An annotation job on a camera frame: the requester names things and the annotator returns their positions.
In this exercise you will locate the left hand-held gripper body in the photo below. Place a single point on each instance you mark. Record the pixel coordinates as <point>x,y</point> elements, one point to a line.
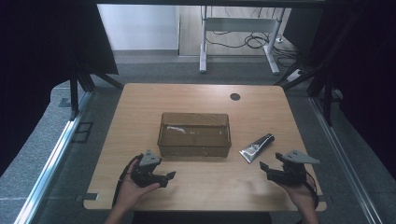
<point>146,169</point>

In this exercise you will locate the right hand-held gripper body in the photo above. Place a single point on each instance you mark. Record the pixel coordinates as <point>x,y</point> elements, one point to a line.
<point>292,169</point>

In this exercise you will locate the silver tube with black cap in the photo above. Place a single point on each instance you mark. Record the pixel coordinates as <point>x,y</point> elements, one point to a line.
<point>257,147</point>

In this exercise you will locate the clear brown plastic container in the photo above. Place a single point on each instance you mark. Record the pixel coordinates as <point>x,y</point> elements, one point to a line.
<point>194,134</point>

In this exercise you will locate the person's left hand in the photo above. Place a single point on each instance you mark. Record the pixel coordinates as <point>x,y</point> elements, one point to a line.
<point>132,191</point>

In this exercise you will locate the person's right hand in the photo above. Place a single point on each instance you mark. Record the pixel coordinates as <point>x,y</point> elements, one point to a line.
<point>300,194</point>

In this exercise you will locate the black metal stand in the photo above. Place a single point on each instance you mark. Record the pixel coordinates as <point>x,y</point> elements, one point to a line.
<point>327,99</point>
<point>74,96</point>

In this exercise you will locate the black round table grommet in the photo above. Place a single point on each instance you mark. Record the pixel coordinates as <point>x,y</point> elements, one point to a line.
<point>235,96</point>

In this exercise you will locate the white power strip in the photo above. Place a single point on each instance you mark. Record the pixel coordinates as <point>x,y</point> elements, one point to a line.
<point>294,75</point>

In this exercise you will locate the black curtain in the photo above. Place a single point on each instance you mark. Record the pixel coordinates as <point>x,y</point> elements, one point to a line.
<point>46,62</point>
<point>364,77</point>

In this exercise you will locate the black table bracket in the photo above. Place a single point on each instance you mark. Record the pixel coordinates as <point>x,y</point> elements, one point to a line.
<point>322,198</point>
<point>88,196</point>

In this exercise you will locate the aluminium rail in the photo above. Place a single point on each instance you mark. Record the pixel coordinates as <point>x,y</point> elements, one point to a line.
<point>49,168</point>
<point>342,155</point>

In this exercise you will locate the white metal desk frame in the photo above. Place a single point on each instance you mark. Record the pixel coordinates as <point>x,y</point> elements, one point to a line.
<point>236,24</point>

